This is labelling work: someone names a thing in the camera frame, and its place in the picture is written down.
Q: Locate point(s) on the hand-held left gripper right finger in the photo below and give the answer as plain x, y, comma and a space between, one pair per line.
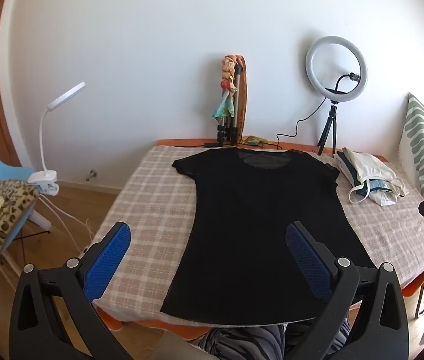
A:
307, 258

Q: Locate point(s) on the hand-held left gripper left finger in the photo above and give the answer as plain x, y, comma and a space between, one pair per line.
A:
109, 258

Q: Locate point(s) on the black t-shirt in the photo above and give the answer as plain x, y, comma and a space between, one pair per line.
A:
242, 213

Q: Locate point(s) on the light blue garment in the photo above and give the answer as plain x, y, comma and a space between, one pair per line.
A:
378, 186

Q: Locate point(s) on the pink plaid blanket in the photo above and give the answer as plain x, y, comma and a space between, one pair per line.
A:
152, 202

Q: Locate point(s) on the orange table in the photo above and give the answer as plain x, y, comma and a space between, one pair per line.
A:
137, 325

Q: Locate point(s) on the metal door stopper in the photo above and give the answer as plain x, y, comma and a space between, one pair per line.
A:
92, 174

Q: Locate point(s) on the person's striped trouser legs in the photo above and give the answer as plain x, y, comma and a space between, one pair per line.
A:
242, 345

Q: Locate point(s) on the green yellow patterned cloth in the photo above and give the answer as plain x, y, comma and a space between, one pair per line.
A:
252, 141

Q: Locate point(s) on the white clip desk lamp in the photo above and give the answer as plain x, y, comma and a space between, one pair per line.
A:
42, 127

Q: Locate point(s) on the orange wooden board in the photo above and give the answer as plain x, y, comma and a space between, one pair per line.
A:
245, 101

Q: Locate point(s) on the silver folded tripod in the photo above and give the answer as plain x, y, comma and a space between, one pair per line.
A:
238, 97

